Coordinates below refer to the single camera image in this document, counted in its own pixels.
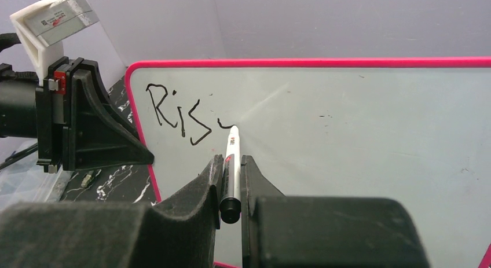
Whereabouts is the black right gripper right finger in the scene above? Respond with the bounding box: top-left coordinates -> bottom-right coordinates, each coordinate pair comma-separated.
241,155 -> 430,267

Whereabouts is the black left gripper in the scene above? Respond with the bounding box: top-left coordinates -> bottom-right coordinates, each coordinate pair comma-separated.
35,56 -> 155,173

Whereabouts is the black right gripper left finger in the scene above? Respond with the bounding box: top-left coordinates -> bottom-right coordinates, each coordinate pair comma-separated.
1,155 -> 223,267

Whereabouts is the white black whiteboard marker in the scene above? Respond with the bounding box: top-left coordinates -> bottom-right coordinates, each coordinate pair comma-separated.
219,125 -> 241,224

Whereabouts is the pink framed whiteboard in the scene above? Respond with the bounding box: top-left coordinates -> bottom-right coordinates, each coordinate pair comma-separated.
125,57 -> 490,267

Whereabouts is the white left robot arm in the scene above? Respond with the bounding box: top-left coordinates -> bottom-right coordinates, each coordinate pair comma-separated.
1,56 -> 154,173

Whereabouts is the clear plastic screw box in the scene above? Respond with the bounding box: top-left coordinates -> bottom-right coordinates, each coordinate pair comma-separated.
1,152 -> 72,210

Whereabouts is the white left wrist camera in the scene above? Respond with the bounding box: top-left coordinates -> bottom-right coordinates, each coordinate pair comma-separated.
10,0 -> 99,86

